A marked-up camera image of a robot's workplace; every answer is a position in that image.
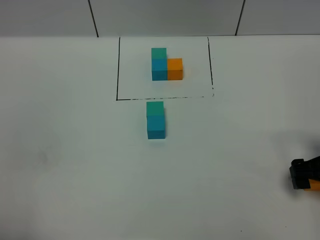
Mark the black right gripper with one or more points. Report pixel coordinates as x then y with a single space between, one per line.
302 170

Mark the template orange cube block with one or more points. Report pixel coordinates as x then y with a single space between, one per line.
175 69

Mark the template blue cube block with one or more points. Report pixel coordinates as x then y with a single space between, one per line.
159 69

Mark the template green cube block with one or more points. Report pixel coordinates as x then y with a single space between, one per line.
158 53

